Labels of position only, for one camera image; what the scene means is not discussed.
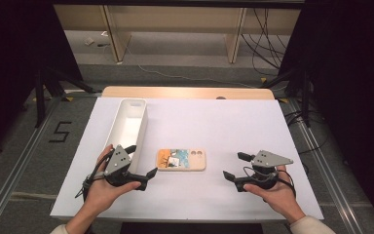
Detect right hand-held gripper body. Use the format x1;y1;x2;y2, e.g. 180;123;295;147
242;149;294;192

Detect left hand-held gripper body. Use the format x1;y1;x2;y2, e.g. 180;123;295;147
103;144;134;188

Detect white oblong storage box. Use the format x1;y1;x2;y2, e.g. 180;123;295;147
102;97;149;175

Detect beige printed phone case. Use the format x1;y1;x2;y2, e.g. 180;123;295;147
156;148;207;173

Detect person's left hand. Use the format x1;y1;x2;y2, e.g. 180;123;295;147
83;144;142;216

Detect person's right hand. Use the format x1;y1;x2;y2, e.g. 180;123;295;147
243;165;307;225

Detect white table sheet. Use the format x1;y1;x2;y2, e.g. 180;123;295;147
50;97;325;222

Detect black stand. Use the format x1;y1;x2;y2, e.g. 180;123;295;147
258;66;314;129
33;66;103;129

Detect light wooden table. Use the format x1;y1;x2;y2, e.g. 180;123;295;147
100;86;276;101

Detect black curtain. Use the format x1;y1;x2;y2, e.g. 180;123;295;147
0;0;84;161
278;0;374;226

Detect beige office desk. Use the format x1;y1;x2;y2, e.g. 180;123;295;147
53;4;302;64

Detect right hand-held gripper cable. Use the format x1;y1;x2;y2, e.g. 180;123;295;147
243;165;297;200

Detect hand-held gripper cable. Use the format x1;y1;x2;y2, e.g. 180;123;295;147
74;147;115;200
243;165;297;200

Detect left hand-held gripper cable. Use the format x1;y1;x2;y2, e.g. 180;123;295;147
74;147;115;200

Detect black floor cables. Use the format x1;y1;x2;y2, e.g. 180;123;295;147
284;109;331;156

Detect aluminium floor rail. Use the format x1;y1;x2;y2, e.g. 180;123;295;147
286;97;362;234
0;97;63;234

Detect white floor cable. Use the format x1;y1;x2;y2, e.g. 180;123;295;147
122;41;258;90

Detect black hanging cables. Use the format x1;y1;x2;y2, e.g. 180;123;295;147
241;8;288;78

